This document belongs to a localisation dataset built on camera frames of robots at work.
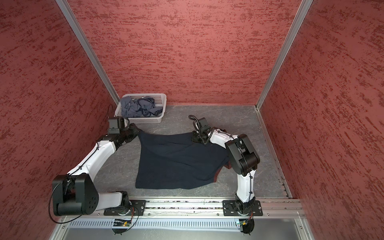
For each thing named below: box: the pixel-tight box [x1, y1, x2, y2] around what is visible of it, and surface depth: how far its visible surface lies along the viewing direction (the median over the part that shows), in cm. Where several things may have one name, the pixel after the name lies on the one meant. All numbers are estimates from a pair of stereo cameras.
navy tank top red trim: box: [135, 128, 233, 189], surface depth 89 cm
